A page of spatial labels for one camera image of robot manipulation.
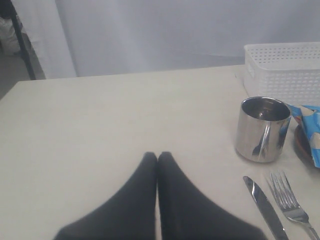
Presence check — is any silver metal fork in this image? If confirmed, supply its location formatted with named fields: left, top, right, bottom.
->
left=268, top=171, right=320, bottom=240

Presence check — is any silver foil packet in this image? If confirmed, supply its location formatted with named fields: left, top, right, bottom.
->
left=235, top=96, right=291, bottom=163

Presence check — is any blue potato chips bag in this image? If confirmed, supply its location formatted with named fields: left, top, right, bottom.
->
left=288, top=104, right=320, bottom=169

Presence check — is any silver table knife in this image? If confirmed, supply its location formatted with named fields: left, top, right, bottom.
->
left=242, top=175, right=289, bottom=240

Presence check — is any white curtain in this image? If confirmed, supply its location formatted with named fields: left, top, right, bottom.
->
left=13, top=0, right=320, bottom=79

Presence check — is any white perforated plastic basket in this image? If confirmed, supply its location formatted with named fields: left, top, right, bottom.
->
left=243, top=42, right=320, bottom=106

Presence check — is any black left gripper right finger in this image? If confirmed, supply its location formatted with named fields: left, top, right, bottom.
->
left=157, top=151, right=266, bottom=240

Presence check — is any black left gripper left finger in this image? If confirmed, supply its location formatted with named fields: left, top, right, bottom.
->
left=55, top=152, right=158, bottom=240

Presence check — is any brown round plate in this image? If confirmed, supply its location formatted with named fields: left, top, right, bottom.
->
left=294, top=125, right=316, bottom=168

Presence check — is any black metal frame post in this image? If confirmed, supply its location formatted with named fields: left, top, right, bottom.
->
left=7, top=0, right=36, bottom=80

